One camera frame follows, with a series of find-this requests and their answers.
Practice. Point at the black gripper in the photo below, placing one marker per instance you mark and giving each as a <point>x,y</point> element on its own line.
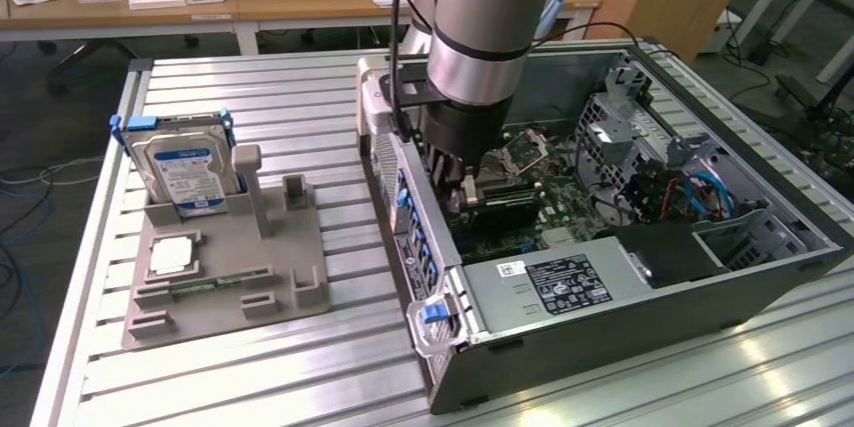
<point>461,132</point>

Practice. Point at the green GPU with black shroud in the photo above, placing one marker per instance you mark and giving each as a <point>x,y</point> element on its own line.
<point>508,212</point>

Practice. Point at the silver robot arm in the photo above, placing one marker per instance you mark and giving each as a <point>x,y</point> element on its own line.
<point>481,22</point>

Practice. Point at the CPU socket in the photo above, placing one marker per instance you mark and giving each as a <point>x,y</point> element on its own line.
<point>497,167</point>

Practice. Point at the metal socket cover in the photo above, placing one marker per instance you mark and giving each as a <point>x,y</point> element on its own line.
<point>534,167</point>

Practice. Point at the green RAM stick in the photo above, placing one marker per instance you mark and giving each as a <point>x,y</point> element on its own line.
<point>514,192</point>
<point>214,284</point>

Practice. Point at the green motherboard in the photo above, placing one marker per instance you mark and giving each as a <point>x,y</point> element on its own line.
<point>568,207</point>

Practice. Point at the perforated metal disk bay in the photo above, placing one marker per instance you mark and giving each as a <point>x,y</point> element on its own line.
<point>611,134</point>

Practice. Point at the silver chipset heatsink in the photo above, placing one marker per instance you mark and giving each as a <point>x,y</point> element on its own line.
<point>559,238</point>

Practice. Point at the grey power supply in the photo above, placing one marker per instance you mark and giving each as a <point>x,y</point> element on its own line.
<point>501,297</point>

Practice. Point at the blue case latch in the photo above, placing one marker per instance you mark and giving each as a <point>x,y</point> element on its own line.
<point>434,312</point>

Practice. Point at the hard disk with blue rails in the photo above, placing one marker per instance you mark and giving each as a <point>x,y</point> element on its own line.
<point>181,172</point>

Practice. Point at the black open PC case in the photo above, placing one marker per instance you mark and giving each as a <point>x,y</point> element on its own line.
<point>601,347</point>

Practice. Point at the silver CPU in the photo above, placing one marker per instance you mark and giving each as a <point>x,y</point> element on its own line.
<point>173,256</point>

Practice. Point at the grey parts rack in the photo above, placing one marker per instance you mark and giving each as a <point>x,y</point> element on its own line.
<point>221,312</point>

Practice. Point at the black floor stand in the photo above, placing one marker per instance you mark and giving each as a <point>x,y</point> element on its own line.
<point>828,97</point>

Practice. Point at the black chair base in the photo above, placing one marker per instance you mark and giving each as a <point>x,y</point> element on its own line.
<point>74,59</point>

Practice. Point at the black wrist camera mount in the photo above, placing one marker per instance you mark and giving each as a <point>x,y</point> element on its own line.
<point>414,92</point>

